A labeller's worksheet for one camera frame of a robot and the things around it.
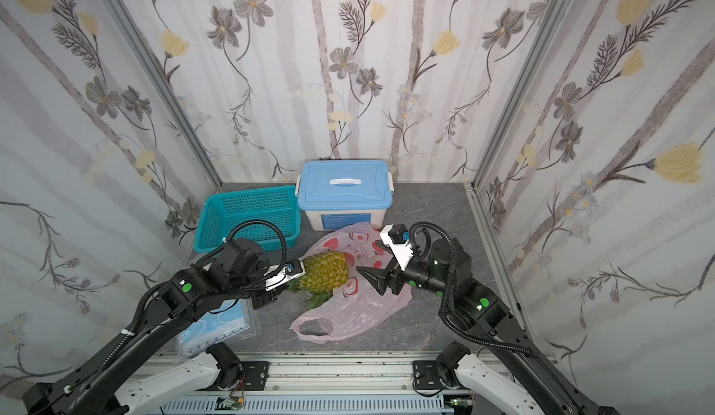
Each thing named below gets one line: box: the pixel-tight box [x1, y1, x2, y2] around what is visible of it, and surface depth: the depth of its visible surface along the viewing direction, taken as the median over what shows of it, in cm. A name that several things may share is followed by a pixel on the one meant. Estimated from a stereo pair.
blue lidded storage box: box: [295, 160, 394, 232], surface depth 98 cm
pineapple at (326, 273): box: [286, 251, 350, 310], surface depth 68 cm
